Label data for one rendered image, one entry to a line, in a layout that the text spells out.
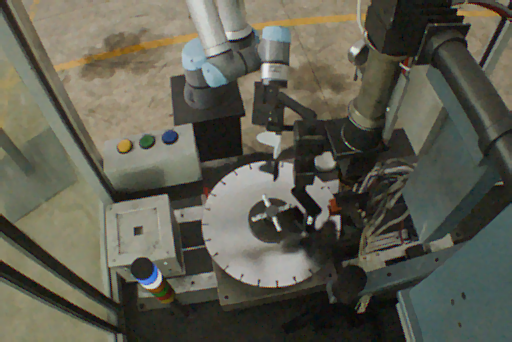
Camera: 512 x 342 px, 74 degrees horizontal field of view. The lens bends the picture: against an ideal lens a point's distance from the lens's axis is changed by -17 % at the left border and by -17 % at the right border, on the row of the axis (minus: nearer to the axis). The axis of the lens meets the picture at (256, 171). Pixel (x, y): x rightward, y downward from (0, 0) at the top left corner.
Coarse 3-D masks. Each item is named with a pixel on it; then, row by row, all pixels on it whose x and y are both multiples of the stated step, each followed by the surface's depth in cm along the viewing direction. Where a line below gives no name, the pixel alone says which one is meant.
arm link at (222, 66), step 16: (192, 0) 100; (208, 0) 100; (192, 16) 102; (208, 16) 101; (208, 32) 103; (224, 32) 105; (208, 48) 105; (224, 48) 105; (208, 64) 106; (224, 64) 106; (240, 64) 108; (208, 80) 109; (224, 80) 108
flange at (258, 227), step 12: (264, 204) 97; (276, 204) 97; (252, 216) 95; (288, 216) 95; (252, 228) 94; (264, 228) 93; (276, 228) 93; (288, 228) 93; (264, 240) 92; (276, 240) 92
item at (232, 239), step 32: (224, 192) 100; (256, 192) 99; (288, 192) 99; (320, 192) 99; (224, 224) 95; (320, 224) 95; (224, 256) 91; (256, 256) 91; (288, 256) 91; (320, 256) 90
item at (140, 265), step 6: (138, 258) 69; (144, 258) 69; (132, 264) 68; (138, 264) 68; (144, 264) 68; (150, 264) 69; (132, 270) 68; (138, 270) 68; (144, 270) 68; (150, 270) 68; (156, 270) 70; (138, 276) 67; (144, 276) 67; (150, 276) 67; (156, 276) 70; (144, 282) 68; (150, 282) 69
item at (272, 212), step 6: (264, 198) 93; (270, 204) 92; (288, 204) 92; (270, 210) 91; (276, 210) 91; (282, 210) 92; (258, 216) 91; (264, 216) 91; (270, 216) 90; (276, 216) 91; (276, 222) 90
